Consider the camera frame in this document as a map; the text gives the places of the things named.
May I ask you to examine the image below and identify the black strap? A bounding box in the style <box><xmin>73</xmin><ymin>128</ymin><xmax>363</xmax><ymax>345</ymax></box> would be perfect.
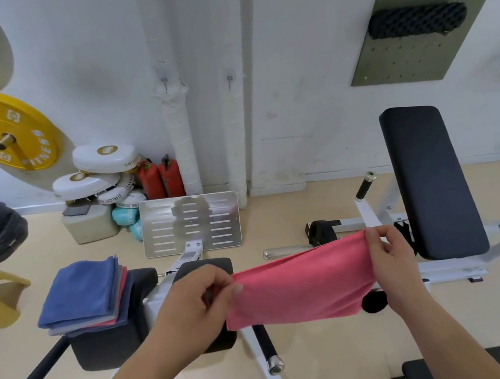
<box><xmin>349</xmin><ymin>217</ymin><xmax>428</xmax><ymax>317</ymax></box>

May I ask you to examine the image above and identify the chrome plate sleeve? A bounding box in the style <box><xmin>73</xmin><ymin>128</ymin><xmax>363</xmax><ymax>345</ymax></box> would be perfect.
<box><xmin>262</xmin><ymin>241</ymin><xmax>317</xmax><ymax>262</ymax></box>

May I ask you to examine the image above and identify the black handle grip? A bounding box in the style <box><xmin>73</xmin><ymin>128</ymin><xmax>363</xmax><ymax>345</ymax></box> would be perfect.
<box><xmin>352</xmin><ymin>170</ymin><xmax>380</xmax><ymax>201</ymax></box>

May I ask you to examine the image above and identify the white exercise machine frame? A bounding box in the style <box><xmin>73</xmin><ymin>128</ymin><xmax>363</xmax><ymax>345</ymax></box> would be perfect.
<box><xmin>134</xmin><ymin>228</ymin><xmax>296</xmax><ymax>379</ymax></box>

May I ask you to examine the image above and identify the beige plastic container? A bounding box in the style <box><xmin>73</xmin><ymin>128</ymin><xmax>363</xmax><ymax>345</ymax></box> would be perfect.
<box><xmin>60</xmin><ymin>200</ymin><xmax>122</xmax><ymax>248</ymax></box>

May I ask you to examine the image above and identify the grey flat pad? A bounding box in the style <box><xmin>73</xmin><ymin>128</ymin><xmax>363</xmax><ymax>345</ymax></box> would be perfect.
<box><xmin>62</xmin><ymin>200</ymin><xmax>94</xmax><ymax>219</ymax></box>

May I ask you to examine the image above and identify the pink towel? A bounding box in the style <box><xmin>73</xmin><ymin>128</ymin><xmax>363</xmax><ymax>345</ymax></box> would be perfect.
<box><xmin>83</xmin><ymin>265</ymin><xmax>138</xmax><ymax>330</ymax></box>
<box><xmin>215</xmin><ymin>229</ymin><xmax>386</xmax><ymax>337</ymax></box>

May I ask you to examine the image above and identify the person's right forearm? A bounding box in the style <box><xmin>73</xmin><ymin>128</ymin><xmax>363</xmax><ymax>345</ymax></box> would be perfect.
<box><xmin>389</xmin><ymin>280</ymin><xmax>500</xmax><ymax>379</ymax></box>

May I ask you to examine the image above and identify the person's right hand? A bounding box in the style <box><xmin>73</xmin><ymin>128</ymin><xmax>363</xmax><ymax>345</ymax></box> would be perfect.
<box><xmin>363</xmin><ymin>220</ymin><xmax>429</xmax><ymax>319</ymax></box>

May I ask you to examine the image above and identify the black seat pad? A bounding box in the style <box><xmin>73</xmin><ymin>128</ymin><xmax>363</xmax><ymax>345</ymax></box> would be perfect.
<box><xmin>377</xmin><ymin>95</ymin><xmax>491</xmax><ymax>268</ymax></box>

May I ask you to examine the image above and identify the person's left hand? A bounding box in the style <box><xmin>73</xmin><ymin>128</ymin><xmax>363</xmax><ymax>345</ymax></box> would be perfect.
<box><xmin>143</xmin><ymin>259</ymin><xmax>253</xmax><ymax>363</ymax></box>

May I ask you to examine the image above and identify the grey towel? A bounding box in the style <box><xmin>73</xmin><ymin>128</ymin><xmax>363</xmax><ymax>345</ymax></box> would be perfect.
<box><xmin>38</xmin><ymin>259</ymin><xmax>135</xmax><ymax>338</ymax></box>

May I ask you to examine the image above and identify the black weight plate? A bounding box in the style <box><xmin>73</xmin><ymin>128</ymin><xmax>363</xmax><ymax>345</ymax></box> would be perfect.
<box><xmin>304</xmin><ymin>217</ymin><xmax>340</xmax><ymax>250</ymax></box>

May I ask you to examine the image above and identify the silver slotted foot plate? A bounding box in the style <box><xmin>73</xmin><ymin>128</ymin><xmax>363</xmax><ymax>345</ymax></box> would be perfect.
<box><xmin>136</xmin><ymin>187</ymin><xmax>246</xmax><ymax>262</ymax></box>

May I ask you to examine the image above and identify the yellow weight plate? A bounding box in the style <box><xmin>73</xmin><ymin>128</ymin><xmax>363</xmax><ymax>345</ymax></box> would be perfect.
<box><xmin>0</xmin><ymin>81</ymin><xmax>63</xmax><ymax>177</ymax></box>

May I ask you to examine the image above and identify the white weight machine frame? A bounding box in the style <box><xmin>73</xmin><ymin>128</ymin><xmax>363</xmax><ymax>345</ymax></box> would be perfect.
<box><xmin>324</xmin><ymin>152</ymin><xmax>500</xmax><ymax>305</ymax></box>

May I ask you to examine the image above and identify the black textured foam roller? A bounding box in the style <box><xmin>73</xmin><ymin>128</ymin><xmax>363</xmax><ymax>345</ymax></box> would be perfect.
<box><xmin>365</xmin><ymin>0</ymin><xmax>471</xmax><ymax>47</ymax></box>

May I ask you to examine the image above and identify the teal dumbbell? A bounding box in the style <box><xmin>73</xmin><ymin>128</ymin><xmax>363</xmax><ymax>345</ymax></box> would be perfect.
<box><xmin>111</xmin><ymin>203</ymin><xmax>142</xmax><ymax>228</ymax></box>
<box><xmin>128</xmin><ymin>219</ymin><xmax>145</xmax><ymax>244</ymax></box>

